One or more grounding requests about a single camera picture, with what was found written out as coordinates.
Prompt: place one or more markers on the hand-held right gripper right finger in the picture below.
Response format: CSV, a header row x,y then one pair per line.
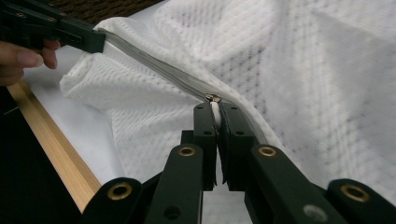
x,y
236,133

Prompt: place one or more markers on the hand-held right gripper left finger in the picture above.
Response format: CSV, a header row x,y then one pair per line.
x,y
204,137

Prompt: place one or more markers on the clear plastic zip bag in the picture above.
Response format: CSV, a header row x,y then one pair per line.
x,y
295,77

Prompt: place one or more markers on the white table cover sheet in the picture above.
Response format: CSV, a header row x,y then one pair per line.
x,y
84,130

